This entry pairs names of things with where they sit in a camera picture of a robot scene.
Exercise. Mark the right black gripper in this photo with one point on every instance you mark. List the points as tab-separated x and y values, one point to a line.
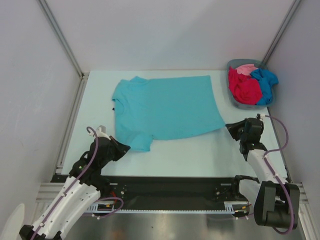
243	129

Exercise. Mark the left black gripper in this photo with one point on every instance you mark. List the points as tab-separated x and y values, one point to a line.
121	149

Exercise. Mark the teal t-shirt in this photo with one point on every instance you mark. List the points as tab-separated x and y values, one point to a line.
164	109

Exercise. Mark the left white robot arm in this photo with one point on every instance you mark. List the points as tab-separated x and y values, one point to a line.
83	187

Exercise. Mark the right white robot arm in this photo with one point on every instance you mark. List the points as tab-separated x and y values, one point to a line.
274	199

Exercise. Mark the red t-shirt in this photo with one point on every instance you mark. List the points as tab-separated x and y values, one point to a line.
244	89

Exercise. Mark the blue t-shirt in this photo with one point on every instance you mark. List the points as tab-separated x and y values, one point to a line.
266	80

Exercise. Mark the pink t-shirt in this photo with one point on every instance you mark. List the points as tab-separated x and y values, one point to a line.
246	69

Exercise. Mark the grey plastic basket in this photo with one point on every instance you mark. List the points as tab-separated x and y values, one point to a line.
234	63

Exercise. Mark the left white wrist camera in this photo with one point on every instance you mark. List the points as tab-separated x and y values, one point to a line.
99	132

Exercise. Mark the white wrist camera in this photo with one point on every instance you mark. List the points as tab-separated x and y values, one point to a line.
99	132
261	117

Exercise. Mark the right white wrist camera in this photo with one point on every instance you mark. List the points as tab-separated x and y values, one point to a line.
261	117

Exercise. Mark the left aluminium corner post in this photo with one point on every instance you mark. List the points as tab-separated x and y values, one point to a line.
50	17

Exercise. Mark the aluminium corner post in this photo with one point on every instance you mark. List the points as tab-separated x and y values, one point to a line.
289	16
50	17

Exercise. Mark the right aluminium corner post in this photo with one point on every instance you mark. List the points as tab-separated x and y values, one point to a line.
289	16

